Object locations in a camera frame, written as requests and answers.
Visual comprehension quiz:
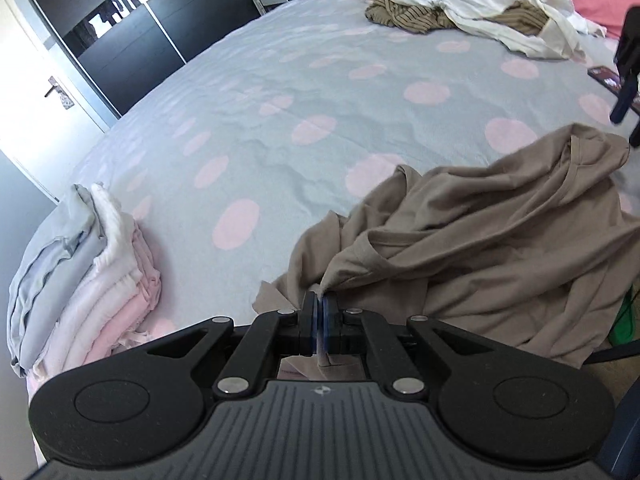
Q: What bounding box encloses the taupe shirt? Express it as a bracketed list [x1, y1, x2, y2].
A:
[252, 122, 632, 376]

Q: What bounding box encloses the grey folded garment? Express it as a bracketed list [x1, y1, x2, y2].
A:
[7, 183, 108, 378]

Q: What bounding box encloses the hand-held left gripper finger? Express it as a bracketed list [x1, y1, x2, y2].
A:
[320, 294, 496, 401]
[145, 292, 319, 398]

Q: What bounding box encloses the stack of folded clothes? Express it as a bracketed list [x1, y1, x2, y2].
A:
[30, 183, 137, 372]

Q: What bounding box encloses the brown striped garment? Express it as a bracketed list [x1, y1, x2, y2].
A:
[365, 0, 551, 37]

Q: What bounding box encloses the pale pink folded garment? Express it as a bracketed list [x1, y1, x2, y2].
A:
[55, 220, 151, 367]

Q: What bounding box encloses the green slipper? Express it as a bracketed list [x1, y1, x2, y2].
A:
[607, 290, 637, 347]

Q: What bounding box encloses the black sliding wardrobe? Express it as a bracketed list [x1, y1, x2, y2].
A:
[15, 0, 266, 118]

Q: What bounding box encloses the white door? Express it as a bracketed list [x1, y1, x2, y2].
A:
[0, 0, 123, 206]

